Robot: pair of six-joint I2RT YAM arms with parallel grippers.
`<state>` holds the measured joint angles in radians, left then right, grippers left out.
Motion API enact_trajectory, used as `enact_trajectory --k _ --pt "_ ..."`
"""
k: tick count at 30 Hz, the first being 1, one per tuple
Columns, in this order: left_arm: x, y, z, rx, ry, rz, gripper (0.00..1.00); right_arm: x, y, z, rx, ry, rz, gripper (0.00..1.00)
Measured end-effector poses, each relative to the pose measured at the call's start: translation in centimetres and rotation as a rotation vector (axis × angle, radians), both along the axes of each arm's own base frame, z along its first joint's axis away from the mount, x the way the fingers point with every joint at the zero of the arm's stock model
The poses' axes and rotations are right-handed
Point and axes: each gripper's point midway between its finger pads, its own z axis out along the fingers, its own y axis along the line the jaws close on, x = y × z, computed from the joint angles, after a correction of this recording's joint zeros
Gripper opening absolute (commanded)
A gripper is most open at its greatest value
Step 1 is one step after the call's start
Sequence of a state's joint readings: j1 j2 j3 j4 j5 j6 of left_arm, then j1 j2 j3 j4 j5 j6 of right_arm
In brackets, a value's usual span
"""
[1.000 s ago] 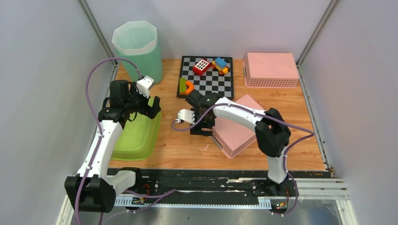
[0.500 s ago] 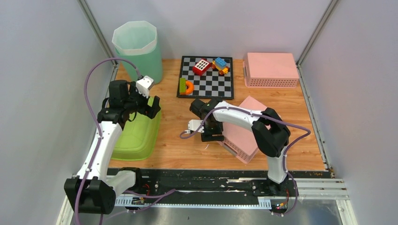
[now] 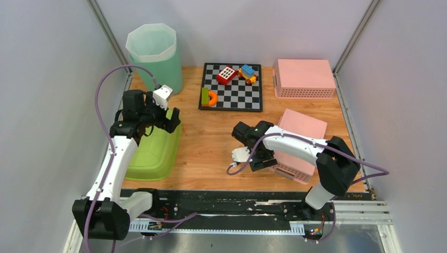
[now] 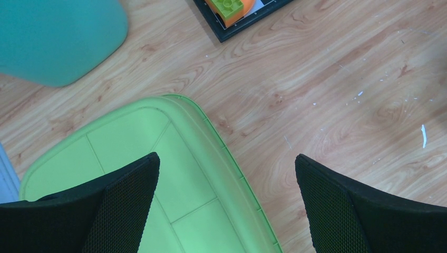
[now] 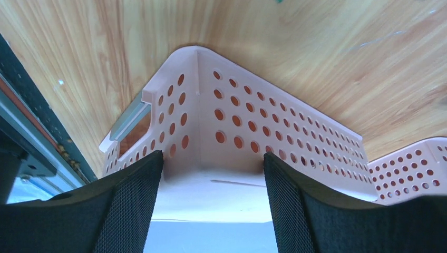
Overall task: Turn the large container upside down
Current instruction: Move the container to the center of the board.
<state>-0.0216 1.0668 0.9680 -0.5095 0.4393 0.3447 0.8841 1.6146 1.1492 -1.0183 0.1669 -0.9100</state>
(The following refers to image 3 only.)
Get large green plastic container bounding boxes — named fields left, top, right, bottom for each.
left=125, top=124, right=182, bottom=181

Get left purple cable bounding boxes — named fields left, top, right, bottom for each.
left=82, top=64, right=198, bottom=253

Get green flat toy brick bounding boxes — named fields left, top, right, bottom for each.
left=200, top=87, right=209, bottom=107

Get black grey checkerboard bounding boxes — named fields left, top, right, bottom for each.
left=198, top=63, right=263, bottom=112

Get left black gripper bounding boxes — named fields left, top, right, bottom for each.
left=139, top=92, right=180, bottom=133

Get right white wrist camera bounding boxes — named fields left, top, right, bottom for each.
left=231, top=147, right=250, bottom=163

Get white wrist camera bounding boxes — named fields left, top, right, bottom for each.
left=231, top=147, right=250, bottom=163
left=152, top=85, right=173, bottom=111

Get orange arch toy block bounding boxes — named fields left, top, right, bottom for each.
left=208, top=91, right=218, bottom=107

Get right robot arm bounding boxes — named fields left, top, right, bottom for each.
left=231, top=121, right=361, bottom=220

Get blue yellow toy car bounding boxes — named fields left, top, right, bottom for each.
left=238, top=64, right=259, bottom=85

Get pink perforated plastic basket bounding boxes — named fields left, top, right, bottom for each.
left=267, top=108, right=328, bottom=185

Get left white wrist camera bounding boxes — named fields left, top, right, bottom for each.
left=152, top=85, right=173, bottom=111

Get red window toy brick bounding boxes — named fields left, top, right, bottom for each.
left=216, top=65, right=238, bottom=85

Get green bin with white liner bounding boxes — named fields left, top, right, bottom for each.
left=125, top=23, right=183, bottom=94

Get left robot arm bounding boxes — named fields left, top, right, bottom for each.
left=72, top=85, right=181, bottom=240

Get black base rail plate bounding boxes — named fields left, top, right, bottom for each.
left=146, top=190, right=333, bottom=231

